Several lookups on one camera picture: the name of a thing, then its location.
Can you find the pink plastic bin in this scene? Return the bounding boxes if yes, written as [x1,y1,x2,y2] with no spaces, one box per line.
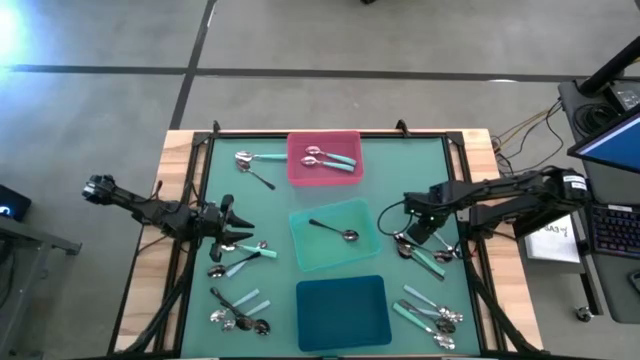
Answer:
[286,130,365,189]

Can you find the computer monitor blue screen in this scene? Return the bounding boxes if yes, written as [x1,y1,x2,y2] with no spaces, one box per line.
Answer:
[567,107,640,175]

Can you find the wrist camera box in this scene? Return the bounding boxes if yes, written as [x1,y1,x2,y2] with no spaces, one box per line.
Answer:
[402,192,427,222]
[198,203,222,236]

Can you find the black right camera cable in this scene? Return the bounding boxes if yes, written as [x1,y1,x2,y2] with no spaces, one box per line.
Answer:
[376,199,409,237]

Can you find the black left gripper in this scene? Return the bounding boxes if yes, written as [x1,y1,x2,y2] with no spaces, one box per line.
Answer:
[207,193,256,264]

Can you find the black monitor pole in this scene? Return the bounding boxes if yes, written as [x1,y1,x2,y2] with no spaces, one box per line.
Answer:
[578,35,640,97]

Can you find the gray metal bench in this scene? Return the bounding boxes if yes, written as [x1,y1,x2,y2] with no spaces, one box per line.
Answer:
[0,214,84,360]

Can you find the black metal table frame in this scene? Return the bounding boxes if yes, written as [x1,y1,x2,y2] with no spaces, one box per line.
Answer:
[172,130,485,359]

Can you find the blue plastic bin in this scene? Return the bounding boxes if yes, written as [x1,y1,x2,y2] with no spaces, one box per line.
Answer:
[294,274,393,353]

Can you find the black computer keyboard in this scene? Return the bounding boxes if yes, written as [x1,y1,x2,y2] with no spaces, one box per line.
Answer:
[588,202,640,260]

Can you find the white paper sheet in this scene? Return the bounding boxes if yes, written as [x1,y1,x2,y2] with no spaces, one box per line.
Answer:
[523,213,581,265]

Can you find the coiled black cable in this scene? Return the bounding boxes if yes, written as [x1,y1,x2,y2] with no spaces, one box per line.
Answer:
[571,101,610,137]

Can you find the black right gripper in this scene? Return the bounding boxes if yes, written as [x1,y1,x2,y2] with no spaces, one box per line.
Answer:
[406,187,452,247]

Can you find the floor cable bundle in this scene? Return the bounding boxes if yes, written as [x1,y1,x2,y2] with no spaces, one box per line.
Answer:
[491,99,565,177]

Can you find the black device blue light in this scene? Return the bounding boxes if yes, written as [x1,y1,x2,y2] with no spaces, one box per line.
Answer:
[0,183,33,223]

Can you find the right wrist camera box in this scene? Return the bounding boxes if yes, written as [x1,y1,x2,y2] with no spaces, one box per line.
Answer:
[402,192,427,222]

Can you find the gray computer desk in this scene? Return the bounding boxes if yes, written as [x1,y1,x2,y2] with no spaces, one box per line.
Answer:
[557,77,640,325]

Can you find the green table mat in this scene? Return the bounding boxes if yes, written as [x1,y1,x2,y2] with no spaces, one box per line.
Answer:
[179,135,482,358]

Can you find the black power brick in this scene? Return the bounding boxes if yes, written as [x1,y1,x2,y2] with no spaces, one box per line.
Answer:
[607,79,640,112]

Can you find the mint green plastic bin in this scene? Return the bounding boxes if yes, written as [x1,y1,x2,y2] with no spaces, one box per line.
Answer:
[287,197,383,274]

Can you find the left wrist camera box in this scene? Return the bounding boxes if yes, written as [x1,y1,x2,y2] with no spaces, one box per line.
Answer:
[198,203,222,236]

